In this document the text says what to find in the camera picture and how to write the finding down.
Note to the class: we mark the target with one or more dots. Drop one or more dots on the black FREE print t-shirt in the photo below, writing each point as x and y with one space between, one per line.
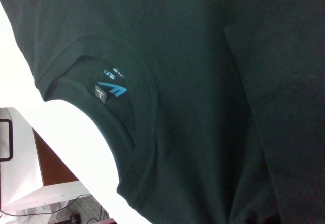
203 81

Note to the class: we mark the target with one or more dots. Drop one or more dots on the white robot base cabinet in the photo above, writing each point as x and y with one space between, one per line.
20 178

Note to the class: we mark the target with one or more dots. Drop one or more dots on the brown wooden panel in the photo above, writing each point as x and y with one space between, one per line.
50 165

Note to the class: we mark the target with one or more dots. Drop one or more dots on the small black floor object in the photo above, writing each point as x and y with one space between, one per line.
75 220

